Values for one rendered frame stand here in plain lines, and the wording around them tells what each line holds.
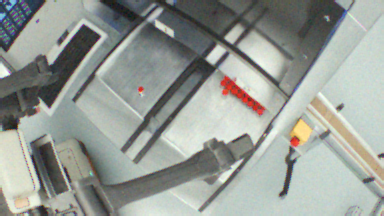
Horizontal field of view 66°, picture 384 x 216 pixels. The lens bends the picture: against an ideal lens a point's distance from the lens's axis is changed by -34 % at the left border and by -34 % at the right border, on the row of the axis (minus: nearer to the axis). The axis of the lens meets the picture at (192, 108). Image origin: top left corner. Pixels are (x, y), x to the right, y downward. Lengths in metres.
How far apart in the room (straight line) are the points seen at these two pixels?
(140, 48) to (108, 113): 0.27
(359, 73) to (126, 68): 1.81
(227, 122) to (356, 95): 1.48
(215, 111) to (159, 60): 0.26
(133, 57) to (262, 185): 1.16
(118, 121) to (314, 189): 1.40
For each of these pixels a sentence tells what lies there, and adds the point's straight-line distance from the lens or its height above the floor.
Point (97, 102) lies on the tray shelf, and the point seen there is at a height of 0.88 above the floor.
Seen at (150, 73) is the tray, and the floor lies 0.88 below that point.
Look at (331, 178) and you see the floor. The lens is 2.50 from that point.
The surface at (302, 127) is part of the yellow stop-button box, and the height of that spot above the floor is 1.03.
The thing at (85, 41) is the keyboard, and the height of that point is 0.83.
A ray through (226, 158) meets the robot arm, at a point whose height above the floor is 1.36.
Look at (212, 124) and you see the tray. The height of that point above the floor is 0.88.
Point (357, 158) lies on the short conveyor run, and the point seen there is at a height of 0.95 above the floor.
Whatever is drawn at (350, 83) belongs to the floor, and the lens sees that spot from 2.72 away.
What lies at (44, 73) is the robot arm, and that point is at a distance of 1.07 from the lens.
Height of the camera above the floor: 2.30
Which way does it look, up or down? 75 degrees down
